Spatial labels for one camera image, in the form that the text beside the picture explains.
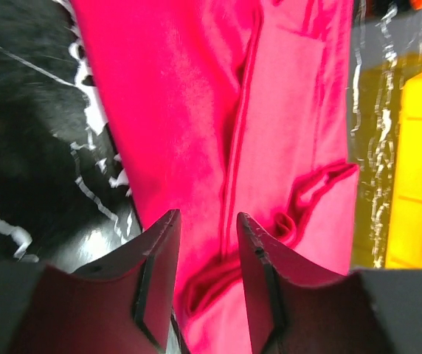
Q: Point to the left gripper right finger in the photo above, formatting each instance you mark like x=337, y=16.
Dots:
x=296, y=306

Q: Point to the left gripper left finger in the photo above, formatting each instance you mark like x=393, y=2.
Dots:
x=120, y=303

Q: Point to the red polo shirt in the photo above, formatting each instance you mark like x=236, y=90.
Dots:
x=222, y=107

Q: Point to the yellow plastic bin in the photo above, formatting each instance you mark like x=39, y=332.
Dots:
x=404, y=245

